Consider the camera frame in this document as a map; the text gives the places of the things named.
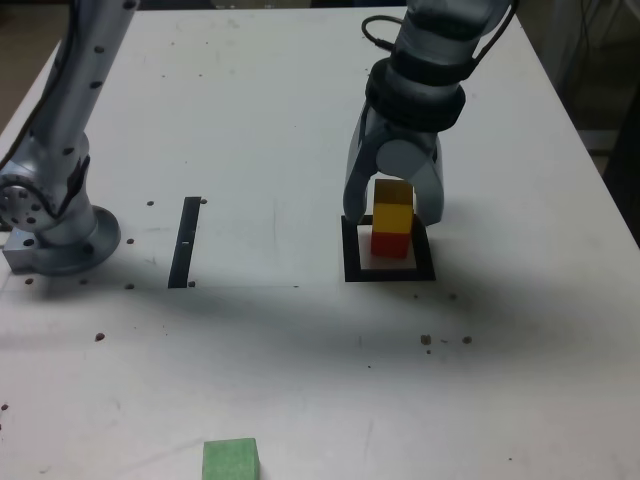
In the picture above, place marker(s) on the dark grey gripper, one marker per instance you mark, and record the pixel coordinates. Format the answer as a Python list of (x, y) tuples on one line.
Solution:
[(380, 135)]

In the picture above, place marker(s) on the yellow cube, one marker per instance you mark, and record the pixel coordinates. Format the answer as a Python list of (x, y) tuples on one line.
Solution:
[(392, 215)]

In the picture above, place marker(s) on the red cube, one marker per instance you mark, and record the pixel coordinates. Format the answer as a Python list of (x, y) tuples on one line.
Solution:
[(390, 246)]

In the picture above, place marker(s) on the green cube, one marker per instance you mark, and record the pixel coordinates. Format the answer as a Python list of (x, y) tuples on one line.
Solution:
[(230, 460)]

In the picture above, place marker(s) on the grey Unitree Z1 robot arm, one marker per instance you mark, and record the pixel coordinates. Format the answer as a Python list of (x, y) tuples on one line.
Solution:
[(65, 125)]

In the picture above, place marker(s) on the black tape square outline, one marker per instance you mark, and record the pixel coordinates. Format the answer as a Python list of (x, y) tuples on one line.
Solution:
[(352, 260)]

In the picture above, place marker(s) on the black tape strip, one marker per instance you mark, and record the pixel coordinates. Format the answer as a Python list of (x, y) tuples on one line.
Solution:
[(184, 240)]

